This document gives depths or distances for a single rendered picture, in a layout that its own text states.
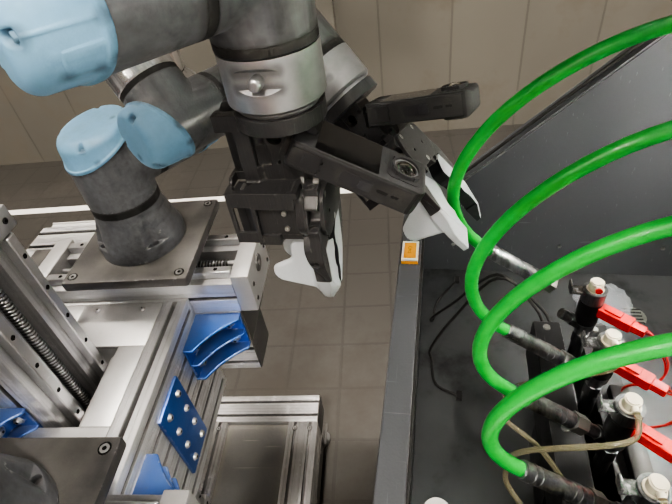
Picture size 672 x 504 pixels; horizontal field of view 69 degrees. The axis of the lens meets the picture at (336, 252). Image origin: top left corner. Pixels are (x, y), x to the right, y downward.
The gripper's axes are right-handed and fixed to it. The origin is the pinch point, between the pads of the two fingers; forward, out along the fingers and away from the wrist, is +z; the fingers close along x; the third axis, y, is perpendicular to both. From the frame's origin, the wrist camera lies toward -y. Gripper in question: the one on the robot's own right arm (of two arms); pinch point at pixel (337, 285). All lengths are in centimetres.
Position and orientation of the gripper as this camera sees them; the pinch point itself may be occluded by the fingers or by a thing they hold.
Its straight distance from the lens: 50.0
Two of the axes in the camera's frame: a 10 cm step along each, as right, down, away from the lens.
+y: -9.8, -0.2, 2.1
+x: -1.7, 6.7, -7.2
